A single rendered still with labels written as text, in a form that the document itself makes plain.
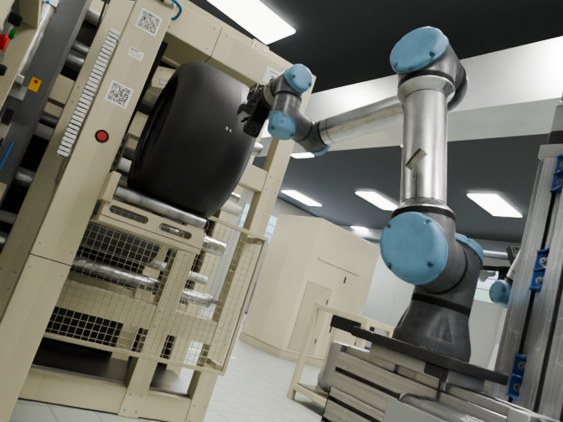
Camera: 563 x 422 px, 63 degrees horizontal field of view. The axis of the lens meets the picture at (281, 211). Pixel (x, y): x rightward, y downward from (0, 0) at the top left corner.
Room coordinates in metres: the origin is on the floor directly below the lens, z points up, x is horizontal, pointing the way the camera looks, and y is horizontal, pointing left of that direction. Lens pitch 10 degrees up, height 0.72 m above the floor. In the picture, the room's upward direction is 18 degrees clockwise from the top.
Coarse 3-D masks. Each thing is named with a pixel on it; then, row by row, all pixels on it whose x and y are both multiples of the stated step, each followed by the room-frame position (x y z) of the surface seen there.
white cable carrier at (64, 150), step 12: (108, 36) 1.50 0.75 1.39; (108, 48) 1.51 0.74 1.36; (96, 60) 1.50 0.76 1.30; (96, 72) 1.51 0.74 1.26; (96, 84) 1.53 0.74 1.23; (84, 96) 1.50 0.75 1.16; (84, 108) 1.53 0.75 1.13; (72, 120) 1.50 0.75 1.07; (72, 132) 1.51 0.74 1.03; (60, 144) 1.52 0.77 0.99; (60, 156) 1.54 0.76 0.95
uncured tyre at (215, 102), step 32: (192, 64) 1.57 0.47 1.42; (160, 96) 1.81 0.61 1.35; (192, 96) 1.46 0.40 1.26; (224, 96) 1.51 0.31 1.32; (160, 128) 1.96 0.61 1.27; (192, 128) 1.46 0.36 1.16; (224, 128) 1.50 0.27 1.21; (160, 160) 1.50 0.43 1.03; (192, 160) 1.50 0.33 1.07; (224, 160) 1.53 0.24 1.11; (160, 192) 1.57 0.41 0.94; (192, 192) 1.58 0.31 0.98; (224, 192) 1.60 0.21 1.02
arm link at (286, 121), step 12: (276, 96) 1.15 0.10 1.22; (288, 96) 1.14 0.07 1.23; (276, 108) 1.14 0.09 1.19; (288, 108) 1.14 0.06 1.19; (276, 120) 1.14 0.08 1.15; (288, 120) 1.14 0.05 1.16; (300, 120) 1.17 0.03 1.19; (276, 132) 1.16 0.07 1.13; (288, 132) 1.15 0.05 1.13; (300, 132) 1.19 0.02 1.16
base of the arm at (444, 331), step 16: (416, 304) 0.92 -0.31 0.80; (432, 304) 0.89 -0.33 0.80; (448, 304) 0.88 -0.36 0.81; (400, 320) 0.96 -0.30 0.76; (416, 320) 0.90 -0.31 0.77; (432, 320) 0.88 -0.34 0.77; (448, 320) 0.88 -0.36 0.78; (464, 320) 0.89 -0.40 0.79; (400, 336) 0.91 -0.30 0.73; (416, 336) 0.88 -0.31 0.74; (432, 336) 0.88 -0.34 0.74; (448, 336) 0.87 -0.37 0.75; (464, 336) 0.88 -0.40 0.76; (448, 352) 0.87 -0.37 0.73; (464, 352) 0.88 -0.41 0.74
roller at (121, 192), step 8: (120, 184) 1.53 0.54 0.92; (120, 192) 1.52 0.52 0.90; (128, 192) 1.53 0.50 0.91; (136, 192) 1.55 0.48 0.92; (128, 200) 1.55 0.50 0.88; (136, 200) 1.55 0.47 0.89; (144, 200) 1.56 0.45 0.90; (152, 200) 1.57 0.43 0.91; (160, 200) 1.59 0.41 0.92; (152, 208) 1.58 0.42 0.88; (160, 208) 1.59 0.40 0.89; (168, 208) 1.60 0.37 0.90; (176, 208) 1.61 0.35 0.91; (168, 216) 1.62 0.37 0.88; (176, 216) 1.62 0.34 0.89; (184, 216) 1.63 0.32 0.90; (192, 216) 1.64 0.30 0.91; (200, 216) 1.66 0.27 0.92; (192, 224) 1.66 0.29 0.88; (200, 224) 1.66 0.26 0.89
